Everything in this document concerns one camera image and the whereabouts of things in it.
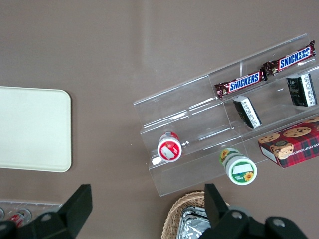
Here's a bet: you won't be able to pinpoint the cream rectangular plastic tray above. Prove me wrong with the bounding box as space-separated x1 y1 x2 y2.
0 86 72 173

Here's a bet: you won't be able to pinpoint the green lidded yogurt bottle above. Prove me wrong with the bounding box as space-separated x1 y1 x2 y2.
219 148 258 186

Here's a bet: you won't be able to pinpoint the oval wicker basket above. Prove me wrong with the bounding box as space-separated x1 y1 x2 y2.
161 191 231 239

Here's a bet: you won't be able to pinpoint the clear acrylic bottle stand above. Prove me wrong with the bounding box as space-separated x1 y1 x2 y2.
0 198 63 225

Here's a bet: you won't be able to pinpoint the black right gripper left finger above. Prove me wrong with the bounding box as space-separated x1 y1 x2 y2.
23 184 93 239

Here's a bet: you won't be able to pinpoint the stacked aluminium foil containers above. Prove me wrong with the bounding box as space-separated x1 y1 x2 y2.
177 206 212 239

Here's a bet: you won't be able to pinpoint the red tartan cookie box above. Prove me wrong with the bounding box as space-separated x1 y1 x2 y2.
257 116 319 169

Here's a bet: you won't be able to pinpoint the small black white box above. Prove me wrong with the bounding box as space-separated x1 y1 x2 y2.
232 96 262 129
286 73 319 108

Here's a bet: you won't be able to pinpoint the Snickers chocolate bar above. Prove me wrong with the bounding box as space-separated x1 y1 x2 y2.
263 40 317 77
214 70 269 98

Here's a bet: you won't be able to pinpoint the clear acrylic stepped display stand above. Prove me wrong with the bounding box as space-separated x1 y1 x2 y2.
133 33 319 197

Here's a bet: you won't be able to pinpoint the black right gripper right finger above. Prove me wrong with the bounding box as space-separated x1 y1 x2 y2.
199 183 265 239

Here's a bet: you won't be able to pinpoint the red cola bottle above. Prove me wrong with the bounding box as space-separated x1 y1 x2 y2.
9 208 32 226

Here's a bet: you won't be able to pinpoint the red lidded yogurt bottle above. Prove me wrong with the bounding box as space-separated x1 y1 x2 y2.
157 131 182 163

